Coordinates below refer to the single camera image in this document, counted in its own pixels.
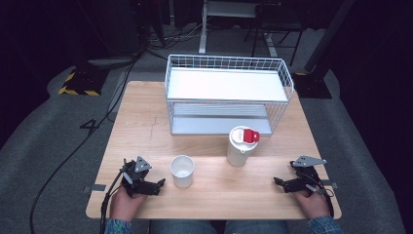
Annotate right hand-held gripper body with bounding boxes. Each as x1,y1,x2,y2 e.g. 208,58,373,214
284,154,328,197

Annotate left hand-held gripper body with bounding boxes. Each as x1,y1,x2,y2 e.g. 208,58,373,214
120,155,163,198

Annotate white cup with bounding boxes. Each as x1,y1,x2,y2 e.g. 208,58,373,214
169,154,196,189

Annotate white tumbler with red lid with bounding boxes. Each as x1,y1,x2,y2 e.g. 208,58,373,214
225,125,261,169

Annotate white wire shelf rack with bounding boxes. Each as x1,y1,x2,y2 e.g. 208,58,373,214
164,54,296,137

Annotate person's right hand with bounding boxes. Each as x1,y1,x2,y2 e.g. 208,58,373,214
292,189,331,220

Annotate person's left hand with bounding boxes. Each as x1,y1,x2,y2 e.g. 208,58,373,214
109,185,148,222

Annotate grey tape strip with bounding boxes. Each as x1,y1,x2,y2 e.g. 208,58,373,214
320,178,339,190
83,183,107,194

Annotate person's left leg in jeans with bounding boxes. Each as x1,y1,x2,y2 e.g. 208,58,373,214
148,219,212,234

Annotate person's leg in jeans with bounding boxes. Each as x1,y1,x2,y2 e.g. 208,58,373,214
148,219,212,234
223,219,290,234

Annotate person's right leg in jeans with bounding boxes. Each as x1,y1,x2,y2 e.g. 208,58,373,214
223,219,290,234

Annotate black stand base striped edge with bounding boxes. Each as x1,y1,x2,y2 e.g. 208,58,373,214
57,61,111,98

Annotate black slanted stand with base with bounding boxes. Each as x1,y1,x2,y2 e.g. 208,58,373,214
291,0,357,100

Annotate black chair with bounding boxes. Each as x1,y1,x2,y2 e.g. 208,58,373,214
243,2,308,67

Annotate right hand-held gripper black cable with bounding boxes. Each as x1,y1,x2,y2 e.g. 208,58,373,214
303,172,336,219

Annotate hand-held gripper black cable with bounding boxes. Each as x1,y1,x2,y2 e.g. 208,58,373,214
98,171,129,234
303,172,336,219

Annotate left hand-held gripper black cable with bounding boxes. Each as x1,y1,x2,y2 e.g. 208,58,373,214
98,171,129,234

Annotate long black floor cable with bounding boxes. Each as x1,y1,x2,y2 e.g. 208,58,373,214
28,55,141,234

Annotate tangle of floor cables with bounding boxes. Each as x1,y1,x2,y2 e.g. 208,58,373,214
142,19,208,62

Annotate white desk frame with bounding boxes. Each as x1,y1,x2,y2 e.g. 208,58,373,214
198,0,281,59

